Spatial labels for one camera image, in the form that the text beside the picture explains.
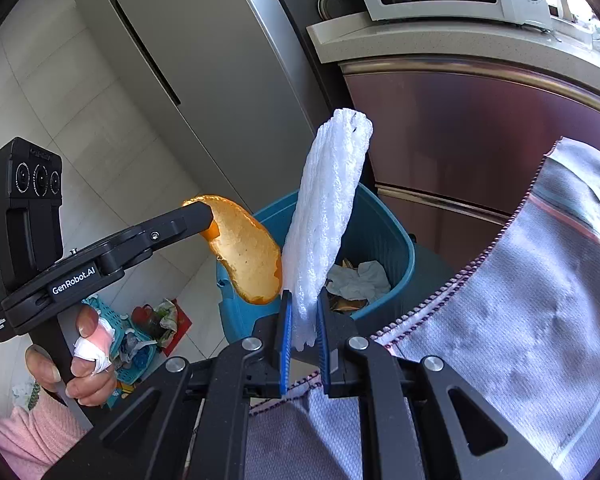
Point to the person's left hand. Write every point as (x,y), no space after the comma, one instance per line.
(92,385)

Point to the grey-blue striped tablecloth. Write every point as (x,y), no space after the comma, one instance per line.
(530,310)

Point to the red bag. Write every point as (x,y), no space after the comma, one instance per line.
(152,317)

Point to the silver refrigerator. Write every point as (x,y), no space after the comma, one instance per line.
(205,60)

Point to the teal plastic bin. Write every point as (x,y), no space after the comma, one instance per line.
(390,255)

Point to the brown foil wrapper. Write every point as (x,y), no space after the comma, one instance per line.
(349,305)

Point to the white paper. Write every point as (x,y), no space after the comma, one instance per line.
(360,277)

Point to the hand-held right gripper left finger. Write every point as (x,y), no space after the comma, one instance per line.
(286,340)

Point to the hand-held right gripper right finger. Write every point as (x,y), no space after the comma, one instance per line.
(322,345)

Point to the person's left forearm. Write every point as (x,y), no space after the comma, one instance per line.
(25,440)

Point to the maroon lower cabinets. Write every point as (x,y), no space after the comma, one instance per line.
(480,135)

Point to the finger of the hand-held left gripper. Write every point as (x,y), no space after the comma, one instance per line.
(165,232)

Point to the white foam net sleeve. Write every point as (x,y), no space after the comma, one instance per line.
(325,200)

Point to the grey kitchen counter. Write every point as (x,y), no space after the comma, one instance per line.
(455,42)

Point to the teal perforated floor basket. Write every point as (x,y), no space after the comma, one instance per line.
(141,362)

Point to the orange peel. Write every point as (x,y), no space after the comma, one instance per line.
(245,260)

